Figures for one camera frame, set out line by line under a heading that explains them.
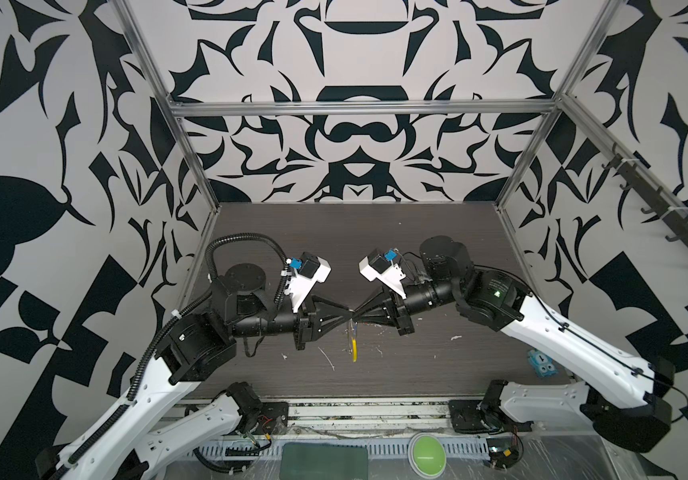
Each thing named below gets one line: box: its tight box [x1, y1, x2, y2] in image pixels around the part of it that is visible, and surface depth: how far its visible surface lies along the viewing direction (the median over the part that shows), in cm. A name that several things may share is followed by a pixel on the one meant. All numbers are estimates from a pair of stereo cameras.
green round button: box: [408, 432, 447, 479], surface depth 70 cm
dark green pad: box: [279, 442, 369, 480], surface depth 69 cm
